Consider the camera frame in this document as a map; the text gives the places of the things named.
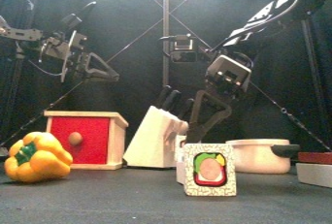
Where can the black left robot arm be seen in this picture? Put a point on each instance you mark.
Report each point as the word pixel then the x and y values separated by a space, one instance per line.
pixel 19 34

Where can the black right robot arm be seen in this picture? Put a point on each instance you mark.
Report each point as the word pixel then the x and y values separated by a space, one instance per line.
pixel 276 6

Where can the toy sushi roll piece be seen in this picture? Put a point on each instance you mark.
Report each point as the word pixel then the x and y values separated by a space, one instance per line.
pixel 210 169

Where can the white wooden knife block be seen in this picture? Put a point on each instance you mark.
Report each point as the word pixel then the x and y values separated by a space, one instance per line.
pixel 153 140

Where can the wooden box with red drawer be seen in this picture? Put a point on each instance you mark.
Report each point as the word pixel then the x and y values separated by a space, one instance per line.
pixel 92 137

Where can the red and white toy nigiri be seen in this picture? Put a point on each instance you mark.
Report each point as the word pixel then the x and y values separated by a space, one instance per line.
pixel 315 168

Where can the yellow toy bell pepper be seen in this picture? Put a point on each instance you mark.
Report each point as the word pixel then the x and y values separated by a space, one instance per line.
pixel 40 158

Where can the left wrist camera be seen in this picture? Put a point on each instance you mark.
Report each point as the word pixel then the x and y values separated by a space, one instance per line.
pixel 71 21

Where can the camera mounted on pole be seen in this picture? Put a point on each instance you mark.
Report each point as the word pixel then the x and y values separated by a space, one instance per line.
pixel 184 51

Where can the black frame post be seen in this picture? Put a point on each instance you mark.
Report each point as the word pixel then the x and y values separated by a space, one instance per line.
pixel 315 82

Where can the vertical metal frame pole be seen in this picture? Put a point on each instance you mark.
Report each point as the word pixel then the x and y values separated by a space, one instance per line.
pixel 166 14

